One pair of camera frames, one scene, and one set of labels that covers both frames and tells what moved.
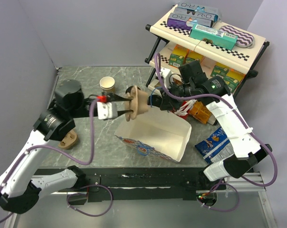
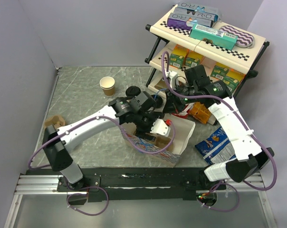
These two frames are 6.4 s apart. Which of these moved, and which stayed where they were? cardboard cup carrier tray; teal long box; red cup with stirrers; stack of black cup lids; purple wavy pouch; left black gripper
Moved: cardboard cup carrier tray; left black gripper
Stayed: purple wavy pouch; teal long box; red cup with stirrers; stack of black cup lids
